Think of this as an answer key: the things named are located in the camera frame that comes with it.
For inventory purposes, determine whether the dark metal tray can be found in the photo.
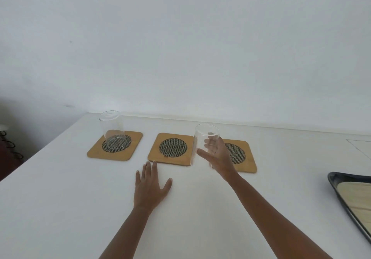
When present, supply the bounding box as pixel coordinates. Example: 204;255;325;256
328;172;371;245

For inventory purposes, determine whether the dark furniture piece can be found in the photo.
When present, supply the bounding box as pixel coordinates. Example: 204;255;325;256
0;98;31;182

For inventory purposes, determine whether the person's right hand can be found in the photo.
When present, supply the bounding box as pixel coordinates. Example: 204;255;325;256
197;134;239;183

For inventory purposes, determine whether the person's right forearm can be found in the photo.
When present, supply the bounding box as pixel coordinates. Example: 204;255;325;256
225;171;334;259

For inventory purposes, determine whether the light wooden board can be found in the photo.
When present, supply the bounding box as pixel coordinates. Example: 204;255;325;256
338;181;371;239

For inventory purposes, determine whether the square wooden coaster mesh centre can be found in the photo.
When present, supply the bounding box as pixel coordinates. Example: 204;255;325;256
87;131;143;162
221;139;257;174
147;132;195;167

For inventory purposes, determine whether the person's left forearm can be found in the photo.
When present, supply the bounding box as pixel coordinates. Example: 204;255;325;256
99;206;152;259

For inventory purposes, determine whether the clear drinking glass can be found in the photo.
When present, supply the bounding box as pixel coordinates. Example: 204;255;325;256
191;124;220;168
99;110;126;151

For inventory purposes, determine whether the black coiled cable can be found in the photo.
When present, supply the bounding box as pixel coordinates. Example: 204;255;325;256
0;131;23;160

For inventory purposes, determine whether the person's left hand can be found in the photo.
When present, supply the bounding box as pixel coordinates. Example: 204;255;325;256
133;161;173;212

